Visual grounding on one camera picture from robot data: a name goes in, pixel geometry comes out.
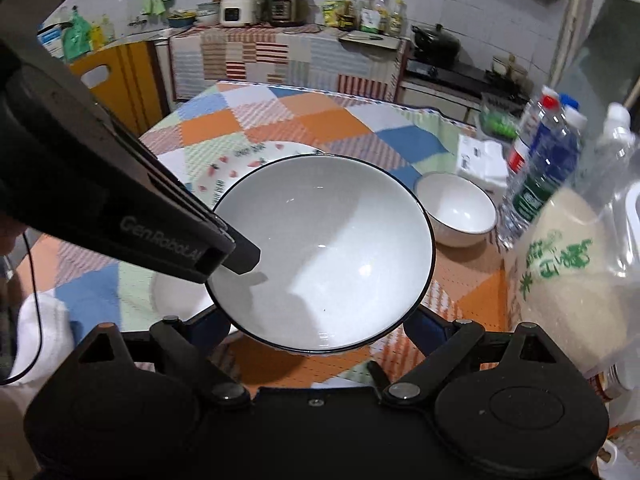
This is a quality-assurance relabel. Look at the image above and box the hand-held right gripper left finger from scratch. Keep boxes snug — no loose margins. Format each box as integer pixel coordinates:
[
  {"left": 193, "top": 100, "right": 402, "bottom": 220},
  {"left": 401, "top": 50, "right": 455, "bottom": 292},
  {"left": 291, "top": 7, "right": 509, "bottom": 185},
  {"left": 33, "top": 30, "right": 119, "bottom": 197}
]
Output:
[{"left": 77, "top": 306, "right": 251, "bottom": 406}]

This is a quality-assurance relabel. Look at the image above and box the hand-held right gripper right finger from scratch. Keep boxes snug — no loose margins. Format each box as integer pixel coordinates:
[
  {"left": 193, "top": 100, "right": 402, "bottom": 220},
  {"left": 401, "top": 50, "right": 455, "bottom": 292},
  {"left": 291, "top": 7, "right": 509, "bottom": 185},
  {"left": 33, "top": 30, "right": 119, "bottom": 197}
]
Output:
[{"left": 382, "top": 306, "right": 558, "bottom": 406}]

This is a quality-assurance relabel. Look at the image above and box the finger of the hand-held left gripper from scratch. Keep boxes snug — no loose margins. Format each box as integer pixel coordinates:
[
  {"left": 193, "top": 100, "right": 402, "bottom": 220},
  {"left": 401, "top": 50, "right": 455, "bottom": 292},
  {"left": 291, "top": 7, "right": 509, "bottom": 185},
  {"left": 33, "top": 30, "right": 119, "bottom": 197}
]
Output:
[{"left": 219, "top": 229, "right": 262, "bottom": 276}]

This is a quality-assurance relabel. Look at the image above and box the white bowl dark rim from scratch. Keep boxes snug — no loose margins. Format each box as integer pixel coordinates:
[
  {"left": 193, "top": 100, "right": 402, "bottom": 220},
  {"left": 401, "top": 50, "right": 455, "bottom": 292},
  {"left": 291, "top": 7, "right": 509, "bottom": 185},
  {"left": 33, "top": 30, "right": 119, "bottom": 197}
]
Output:
[
  {"left": 206, "top": 156, "right": 436, "bottom": 357},
  {"left": 414, "top": 172, "right": 498, "bottom": 249}
]

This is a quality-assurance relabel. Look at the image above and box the pink rabbit print plate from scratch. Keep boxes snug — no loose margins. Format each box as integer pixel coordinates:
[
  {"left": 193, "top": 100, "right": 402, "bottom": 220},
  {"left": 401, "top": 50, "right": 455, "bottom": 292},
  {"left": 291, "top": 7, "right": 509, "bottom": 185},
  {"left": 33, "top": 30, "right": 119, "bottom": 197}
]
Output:
[{"left": 187, "top": 141, "right": 326, "bottom": 206}]

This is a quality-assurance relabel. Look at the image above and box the stack of white bowls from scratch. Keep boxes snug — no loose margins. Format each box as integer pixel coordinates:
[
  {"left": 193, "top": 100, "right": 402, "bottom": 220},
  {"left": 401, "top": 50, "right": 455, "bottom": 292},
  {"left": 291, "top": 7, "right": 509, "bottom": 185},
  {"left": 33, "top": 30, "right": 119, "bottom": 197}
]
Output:
[{"left": 195, "top": 1, "right": 221, "bottom": 26}]

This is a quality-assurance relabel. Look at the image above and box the brown wooden chair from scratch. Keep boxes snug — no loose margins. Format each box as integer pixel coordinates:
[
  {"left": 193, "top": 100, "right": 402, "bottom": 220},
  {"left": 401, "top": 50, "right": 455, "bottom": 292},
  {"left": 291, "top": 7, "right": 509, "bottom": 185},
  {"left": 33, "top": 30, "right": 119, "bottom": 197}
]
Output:
[{"left": 67, "top": 40, "right": 173, "bottom": 137}]

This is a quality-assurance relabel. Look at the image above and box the green plastic bag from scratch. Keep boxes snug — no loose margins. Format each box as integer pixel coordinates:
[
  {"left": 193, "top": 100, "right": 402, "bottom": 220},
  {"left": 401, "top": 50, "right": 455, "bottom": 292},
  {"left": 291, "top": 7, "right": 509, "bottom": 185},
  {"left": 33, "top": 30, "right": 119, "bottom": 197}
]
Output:
[{"left": 62, "top": 10, "right": 94, "bottom": 59}]

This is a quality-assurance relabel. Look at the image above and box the clear bag of rice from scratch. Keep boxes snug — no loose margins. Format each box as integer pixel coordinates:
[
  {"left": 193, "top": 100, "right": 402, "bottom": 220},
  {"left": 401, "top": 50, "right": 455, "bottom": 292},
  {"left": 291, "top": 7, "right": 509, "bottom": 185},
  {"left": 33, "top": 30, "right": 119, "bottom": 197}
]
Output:
[{"left": 502, "top": 187, "right": 640, "bottom": 377}]

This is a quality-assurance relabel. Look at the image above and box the patchwork tablecloth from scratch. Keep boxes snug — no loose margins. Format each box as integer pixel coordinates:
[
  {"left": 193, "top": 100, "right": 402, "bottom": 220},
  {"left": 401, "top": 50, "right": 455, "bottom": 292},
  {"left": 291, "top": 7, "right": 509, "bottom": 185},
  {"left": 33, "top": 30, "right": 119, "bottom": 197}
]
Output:
[{"left": 45, "top": 80, "right": 526, "bottom": 391}]

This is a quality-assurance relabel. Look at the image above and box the white fleece clothing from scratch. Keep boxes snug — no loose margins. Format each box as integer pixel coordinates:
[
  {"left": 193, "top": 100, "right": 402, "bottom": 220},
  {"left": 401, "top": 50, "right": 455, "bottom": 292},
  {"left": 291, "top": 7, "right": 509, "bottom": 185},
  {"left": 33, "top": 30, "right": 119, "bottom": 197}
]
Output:
[{"left": 15, "top": 292, "right": 77, "bottom": 387}]

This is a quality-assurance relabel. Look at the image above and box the green label water bottle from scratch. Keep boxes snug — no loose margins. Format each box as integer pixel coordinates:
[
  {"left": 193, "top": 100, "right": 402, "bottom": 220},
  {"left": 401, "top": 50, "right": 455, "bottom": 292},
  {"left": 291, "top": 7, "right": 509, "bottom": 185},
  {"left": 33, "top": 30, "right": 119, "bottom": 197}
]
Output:
[{"left": 499, "top": 110, "right": 588, "bottom": 252}]

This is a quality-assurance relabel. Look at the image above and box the white tissue pack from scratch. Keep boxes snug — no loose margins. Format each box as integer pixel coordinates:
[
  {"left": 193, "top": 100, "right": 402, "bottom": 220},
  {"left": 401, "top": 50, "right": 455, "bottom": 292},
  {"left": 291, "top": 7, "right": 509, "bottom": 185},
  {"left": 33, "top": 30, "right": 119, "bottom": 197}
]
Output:
[{"left": 457, "top": 134, "right": 509, "bottom": 194}]

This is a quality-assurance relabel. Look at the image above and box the striped patchwork counter cloth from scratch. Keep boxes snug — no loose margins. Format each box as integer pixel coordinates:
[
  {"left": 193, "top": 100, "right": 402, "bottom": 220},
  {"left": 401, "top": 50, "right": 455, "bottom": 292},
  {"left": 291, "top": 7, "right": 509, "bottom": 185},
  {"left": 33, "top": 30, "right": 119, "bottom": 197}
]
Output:
[{"left": 167, "top": 25, "right": 414, "bottom": 107}]

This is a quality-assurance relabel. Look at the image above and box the red cap water bottle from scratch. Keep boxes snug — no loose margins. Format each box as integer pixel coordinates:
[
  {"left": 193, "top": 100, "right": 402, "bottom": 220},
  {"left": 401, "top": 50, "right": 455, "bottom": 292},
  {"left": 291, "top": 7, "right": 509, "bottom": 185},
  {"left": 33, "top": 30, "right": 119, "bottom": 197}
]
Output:
[{"left": 507, "top": 86, "right": 558, "bottom": 186}]

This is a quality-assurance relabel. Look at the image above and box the white rice cooker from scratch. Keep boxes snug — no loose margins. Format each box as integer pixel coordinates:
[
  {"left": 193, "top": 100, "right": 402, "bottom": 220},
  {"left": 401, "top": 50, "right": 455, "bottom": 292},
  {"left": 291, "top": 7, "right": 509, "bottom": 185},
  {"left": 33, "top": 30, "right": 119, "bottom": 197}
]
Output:
[{"left": 220, "top": 0, "right": 259, "bottom": 28}]

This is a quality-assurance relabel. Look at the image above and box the cream base cabinet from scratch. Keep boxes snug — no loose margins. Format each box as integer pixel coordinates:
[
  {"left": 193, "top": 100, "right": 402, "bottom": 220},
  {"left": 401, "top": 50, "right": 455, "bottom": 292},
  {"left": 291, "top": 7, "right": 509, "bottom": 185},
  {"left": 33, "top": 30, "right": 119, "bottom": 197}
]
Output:
[{"left": 397, "top": 80, "right": 482, "bottom": 127}]

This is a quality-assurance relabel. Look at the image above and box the white plastic jug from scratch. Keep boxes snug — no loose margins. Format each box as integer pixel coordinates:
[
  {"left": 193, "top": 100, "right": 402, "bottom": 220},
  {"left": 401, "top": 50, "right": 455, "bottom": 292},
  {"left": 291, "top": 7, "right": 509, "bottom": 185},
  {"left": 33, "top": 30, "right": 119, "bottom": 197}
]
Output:
[{"left": 595, "top": 439, "right": 640, "bottom": 480}]

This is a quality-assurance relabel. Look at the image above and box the clear plastic jug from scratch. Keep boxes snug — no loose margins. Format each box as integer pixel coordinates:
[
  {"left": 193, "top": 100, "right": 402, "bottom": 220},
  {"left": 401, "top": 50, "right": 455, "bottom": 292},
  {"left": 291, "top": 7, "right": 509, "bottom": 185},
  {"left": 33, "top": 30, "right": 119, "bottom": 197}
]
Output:
[{"left": 575, "top": 102, "right": 640, "bottom": 281}]

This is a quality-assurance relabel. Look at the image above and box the cutting board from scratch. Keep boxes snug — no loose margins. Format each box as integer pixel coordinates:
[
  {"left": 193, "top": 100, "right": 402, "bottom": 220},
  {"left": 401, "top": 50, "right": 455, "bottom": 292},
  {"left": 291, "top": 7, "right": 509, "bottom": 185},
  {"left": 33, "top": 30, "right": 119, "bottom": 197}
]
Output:
[{"left": 339, "top": 30, "right": 401, "bottom": 47}]

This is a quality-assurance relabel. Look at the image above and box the dark pressure cooker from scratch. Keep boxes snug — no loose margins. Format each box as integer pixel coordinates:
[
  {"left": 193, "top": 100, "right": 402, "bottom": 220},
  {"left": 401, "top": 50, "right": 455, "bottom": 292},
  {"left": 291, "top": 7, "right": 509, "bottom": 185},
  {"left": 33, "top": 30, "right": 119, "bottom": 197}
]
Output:
[{"left": 265, "top": 0, "right": 311, "bottom": 27}]

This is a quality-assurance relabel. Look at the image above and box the black gas stove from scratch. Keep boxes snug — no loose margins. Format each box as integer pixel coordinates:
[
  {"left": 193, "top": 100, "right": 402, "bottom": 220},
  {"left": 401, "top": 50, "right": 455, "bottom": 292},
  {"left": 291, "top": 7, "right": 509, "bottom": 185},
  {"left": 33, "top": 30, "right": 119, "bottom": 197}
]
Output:
[{"left": 402, "top": 57, "right": 532, "bottom": 107}]

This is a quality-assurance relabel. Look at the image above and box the yellow snack packet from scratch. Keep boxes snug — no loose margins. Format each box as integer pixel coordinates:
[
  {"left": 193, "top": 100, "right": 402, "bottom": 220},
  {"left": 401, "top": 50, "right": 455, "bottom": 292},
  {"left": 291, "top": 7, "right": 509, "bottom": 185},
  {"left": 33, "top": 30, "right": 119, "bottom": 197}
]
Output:
[{"left": 322, "top": 0, "right": 346, "bottom": 29}]

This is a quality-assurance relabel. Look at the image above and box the cooking oil bottle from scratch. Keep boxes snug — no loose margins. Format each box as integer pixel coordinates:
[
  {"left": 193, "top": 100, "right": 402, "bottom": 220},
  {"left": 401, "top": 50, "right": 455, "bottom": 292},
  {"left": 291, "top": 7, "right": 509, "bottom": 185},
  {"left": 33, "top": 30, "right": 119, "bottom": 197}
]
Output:
[
  {"left": 375, "top": 0, "right": 394, "bottom": 35},
  {"left": 390, "top": 0, "right": 409, "bottom": 36},
  {"left": 360, "top": 0, "right": 381, "bottom": 35}
]

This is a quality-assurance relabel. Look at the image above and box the black wok with lid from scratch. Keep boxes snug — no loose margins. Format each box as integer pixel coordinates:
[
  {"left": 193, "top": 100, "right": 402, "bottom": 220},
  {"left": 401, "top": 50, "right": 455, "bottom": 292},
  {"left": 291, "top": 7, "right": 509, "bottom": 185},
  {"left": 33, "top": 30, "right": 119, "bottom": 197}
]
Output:
[{"left": 411, "top": 23, "right": 461, "bottom": 66}]

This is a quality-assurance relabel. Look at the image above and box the black cable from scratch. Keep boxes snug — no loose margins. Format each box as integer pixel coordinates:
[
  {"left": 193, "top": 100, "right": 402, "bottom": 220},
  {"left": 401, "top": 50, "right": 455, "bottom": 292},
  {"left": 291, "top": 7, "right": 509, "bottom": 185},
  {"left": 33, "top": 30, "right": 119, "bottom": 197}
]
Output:
[{"left": 0, "top": 232, "right": 49, "bottom": 387}]

